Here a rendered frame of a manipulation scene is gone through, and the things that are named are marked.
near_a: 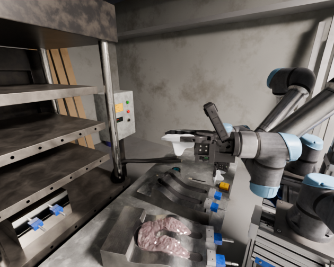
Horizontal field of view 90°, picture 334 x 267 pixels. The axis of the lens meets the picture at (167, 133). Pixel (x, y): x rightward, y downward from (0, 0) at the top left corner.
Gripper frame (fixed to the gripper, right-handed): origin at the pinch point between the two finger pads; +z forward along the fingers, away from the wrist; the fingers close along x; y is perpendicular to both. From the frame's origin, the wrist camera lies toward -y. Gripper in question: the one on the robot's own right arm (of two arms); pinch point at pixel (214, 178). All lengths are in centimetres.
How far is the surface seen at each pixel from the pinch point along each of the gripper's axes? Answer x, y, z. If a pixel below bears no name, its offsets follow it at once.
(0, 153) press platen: -67, -82, -28
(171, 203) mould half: -17.6, -21.1, 13.7
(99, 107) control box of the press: 2, -96, -35
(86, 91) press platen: -18, -82, -50
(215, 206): -11.3, 3.9, 10.5
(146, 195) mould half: -17.6, -39.5, 15.4
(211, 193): -2.4, -0.4, 9.4
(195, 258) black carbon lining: -40.6, 2.0, 15.9
